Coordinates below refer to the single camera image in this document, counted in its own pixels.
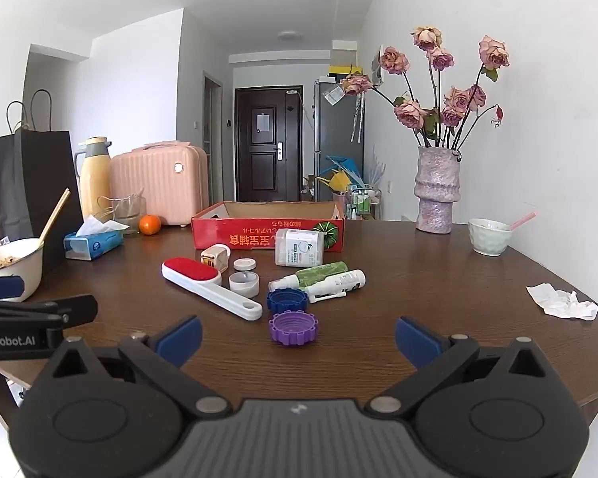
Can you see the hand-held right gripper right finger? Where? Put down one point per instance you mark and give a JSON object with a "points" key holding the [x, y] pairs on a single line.
{"points": [[418, 341]]}

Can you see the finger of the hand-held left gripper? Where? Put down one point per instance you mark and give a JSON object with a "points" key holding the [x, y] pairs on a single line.
{"points": [[74, 308], [0, 288]]}

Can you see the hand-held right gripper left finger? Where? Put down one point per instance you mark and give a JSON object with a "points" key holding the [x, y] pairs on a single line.
{"points": [[182, 339]]}

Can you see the white lint brush red pad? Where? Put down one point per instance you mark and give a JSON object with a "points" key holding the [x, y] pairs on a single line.
{"points": [[189, 269]]}

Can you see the white round cap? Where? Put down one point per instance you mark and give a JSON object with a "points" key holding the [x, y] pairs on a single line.
{"points": [[244, 284]]}

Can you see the small beige plastic box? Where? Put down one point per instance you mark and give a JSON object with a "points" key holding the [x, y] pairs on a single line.
{"points": [[214, 259]]}

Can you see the white spray bottle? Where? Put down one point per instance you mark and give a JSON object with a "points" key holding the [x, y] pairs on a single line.
{"points": [[344, 280]]}

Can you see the white ridged screw lid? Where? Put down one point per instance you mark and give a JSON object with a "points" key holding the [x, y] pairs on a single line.
{"points": [[244, 264]]}

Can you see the red cardboard box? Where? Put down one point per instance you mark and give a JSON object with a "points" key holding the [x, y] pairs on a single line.
{"points": [[219, 239]]}

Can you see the green spray bottle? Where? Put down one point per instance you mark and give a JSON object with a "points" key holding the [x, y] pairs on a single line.
{"points": [[319, 274]]}

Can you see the translucent plastic jar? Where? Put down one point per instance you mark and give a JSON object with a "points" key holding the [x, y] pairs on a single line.
{"points": [[299, 249]]}

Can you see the white enamel bowl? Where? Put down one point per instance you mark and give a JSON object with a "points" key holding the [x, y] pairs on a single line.
{"points": [[15, 271]]}

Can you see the blue tissue box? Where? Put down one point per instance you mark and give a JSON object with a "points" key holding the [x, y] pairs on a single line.
{"points": [[94, 246]]}

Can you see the wooden chopsticks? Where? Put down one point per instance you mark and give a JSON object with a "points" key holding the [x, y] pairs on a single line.
{"points": [[55, 216]]}

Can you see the black paper bag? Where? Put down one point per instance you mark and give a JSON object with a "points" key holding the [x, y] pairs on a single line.
{"points": [[30, 184]]}

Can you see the clear glass cup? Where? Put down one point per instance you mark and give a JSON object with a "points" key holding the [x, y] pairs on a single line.
{"points": [[129, 214]]}

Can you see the blue bottle cap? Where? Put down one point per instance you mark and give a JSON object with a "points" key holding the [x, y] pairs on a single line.
{"points": [[286, 301]]}

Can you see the purple bottle cap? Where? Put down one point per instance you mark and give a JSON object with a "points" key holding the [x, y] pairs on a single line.
{"points": [[294, 328]]}

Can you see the orange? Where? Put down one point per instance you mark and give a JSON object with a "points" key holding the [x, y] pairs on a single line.
{"points": [[150, 224]]}

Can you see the pale green cup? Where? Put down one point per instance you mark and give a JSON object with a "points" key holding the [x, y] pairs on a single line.
{"points": [[488, 239]]}

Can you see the yellow thermos jug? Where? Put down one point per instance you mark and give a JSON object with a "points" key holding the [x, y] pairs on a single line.
{"points": [[94, 179]]}

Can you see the purple ceramic vase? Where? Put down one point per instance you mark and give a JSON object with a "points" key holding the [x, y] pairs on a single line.
{"points": [[434, 194]]}

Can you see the crumpled white tissue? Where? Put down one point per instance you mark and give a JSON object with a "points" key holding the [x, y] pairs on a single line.
{"points": [[563, 302]]}

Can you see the metal storage cart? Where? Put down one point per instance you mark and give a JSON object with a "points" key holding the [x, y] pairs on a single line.
{"points": [[364, 201]]}

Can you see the pink suitcase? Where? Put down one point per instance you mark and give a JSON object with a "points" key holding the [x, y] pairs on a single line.
{"points": [[159, 184]]}

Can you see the pink spoon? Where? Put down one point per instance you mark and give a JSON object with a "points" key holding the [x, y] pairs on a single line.
{"points": [[523, 219]]}

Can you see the pink bin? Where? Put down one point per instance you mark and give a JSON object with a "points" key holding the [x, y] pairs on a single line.
{"points": [[339, 197]]}

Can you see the pale dried flower bunch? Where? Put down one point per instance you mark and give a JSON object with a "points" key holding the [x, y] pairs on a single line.
{"points": [[378, 167]]}

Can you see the dark brown door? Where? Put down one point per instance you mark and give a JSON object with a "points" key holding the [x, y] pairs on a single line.
{"points": [[266, 159]]}

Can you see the grey refrigerator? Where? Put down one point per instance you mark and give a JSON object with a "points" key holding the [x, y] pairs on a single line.
{"points": [[334, 134]]}

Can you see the dried pink roses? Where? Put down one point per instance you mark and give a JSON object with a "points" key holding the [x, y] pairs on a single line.
{"points": [[408, 112]]}

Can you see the white folded umbrella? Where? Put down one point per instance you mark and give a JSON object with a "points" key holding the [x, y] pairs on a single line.
{"points": [[357, 119]]}

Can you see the clear plastic pouch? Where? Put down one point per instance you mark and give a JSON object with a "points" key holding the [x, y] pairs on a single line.
{"points": [[334, 93]]}

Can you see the yellow box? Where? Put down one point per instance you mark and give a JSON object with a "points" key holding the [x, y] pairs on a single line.
{"points": [[344, 69]]}

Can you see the round ceiling lamp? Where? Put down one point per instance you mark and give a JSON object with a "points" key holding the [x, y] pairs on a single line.
{"points": [[289, 35]]}

